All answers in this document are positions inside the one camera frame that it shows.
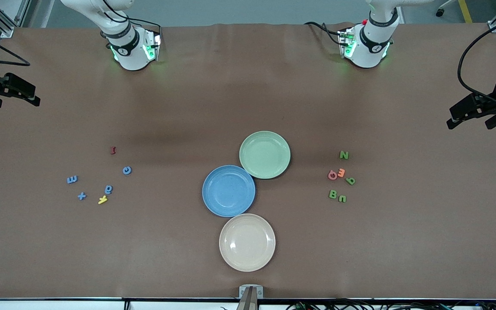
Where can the blue plate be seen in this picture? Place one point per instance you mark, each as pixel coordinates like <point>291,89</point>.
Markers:
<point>228,191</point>

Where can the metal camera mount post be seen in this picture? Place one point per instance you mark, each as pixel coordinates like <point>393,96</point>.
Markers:
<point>250,297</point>

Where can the beige plate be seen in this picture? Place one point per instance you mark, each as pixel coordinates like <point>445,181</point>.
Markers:
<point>247,242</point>

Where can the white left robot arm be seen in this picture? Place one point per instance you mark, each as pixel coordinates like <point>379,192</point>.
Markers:
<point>368,51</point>

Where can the blue foam letter c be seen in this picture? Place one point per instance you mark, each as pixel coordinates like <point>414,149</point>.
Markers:
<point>124,170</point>

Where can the blue foam letter m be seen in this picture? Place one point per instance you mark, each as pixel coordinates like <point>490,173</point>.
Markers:
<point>72,179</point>

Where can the green foam letter d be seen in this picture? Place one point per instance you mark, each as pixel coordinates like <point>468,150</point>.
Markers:
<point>351,183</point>

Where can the blue foam letter a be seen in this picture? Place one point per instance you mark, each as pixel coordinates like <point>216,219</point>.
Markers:
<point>110,191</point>

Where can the office chair caster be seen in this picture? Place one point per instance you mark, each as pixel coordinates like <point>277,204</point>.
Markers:
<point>440,13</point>

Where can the blue foam plus sign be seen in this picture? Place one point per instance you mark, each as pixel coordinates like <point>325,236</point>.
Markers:
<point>82,196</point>

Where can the white table edge rail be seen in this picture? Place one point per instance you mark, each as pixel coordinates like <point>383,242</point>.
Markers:
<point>37,305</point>

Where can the light green plate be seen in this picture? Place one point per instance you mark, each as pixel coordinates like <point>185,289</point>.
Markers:
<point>265,155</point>

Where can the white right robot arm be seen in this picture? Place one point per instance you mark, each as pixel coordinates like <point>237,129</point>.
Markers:
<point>129,56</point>

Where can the green foam letter B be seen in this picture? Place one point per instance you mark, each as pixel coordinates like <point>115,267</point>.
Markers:
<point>333,194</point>

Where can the pink foam letter Q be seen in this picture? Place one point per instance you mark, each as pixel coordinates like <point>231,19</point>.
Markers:
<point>329,175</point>

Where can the yellow foam letter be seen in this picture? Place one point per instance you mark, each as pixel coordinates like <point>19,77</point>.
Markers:
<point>102,199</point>

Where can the green foam letter N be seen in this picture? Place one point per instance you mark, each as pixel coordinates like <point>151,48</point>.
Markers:
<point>344,155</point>

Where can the brown table cover sheet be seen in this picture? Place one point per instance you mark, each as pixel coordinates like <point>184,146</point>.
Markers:
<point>101,267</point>

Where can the orange foam letter E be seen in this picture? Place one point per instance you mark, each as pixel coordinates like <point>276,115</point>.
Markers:
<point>341,173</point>

